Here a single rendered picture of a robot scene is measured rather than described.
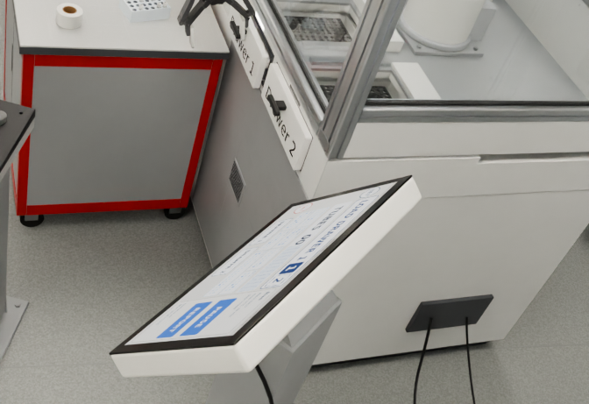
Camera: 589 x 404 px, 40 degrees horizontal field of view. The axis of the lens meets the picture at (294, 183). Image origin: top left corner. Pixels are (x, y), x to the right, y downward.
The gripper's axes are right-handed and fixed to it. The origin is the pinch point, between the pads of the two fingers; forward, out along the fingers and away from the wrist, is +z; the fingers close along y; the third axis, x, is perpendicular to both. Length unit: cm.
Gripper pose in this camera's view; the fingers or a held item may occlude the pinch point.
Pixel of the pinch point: (216, 38)
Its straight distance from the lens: 217.0
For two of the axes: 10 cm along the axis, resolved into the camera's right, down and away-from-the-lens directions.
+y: 9.5, -1.8, 2.5
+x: -3.0, -7.1, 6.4
